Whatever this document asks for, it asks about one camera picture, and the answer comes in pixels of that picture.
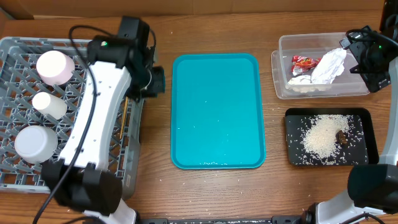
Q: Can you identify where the wooden chopstick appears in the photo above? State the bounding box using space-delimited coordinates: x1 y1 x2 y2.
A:
119 96 129 140

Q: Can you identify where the small white tissue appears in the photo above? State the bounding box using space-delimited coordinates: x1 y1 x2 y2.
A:
288 75 312 85

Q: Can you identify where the red snack wrapper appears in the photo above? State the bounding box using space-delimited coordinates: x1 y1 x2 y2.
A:
291 55 321 77

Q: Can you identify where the pink shallow bowl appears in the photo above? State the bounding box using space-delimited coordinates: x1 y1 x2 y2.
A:
36 50 75 86

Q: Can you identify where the brown food piece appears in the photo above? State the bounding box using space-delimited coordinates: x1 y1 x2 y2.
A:
336 130 348 144

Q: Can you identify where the white paper cup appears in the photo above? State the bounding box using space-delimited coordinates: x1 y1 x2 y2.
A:
32 92 67 119

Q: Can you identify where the white rice pile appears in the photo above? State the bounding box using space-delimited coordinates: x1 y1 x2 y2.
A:
301 114 349 159

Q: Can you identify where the grey bowl with rice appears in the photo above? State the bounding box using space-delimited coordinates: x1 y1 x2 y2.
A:
14 126 58 164

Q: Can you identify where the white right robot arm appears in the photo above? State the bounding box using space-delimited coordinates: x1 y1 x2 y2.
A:
296 24 397 223

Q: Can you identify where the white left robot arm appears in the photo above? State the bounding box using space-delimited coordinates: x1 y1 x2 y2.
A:
41 16 165 223

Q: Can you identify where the grey dishwasher rack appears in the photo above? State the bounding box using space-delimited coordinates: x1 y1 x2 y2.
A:
1 37 144 200

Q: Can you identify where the clear plastic bin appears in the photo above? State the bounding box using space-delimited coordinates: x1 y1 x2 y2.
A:
271 32 369 100

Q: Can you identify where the black plastic tray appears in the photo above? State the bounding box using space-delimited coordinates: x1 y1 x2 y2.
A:
285 108 379 166

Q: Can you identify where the teal plastic tray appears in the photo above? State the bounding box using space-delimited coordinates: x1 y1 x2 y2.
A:
170 53 266 170

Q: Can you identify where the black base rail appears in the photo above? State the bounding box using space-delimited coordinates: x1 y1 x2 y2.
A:
138 215 301 224

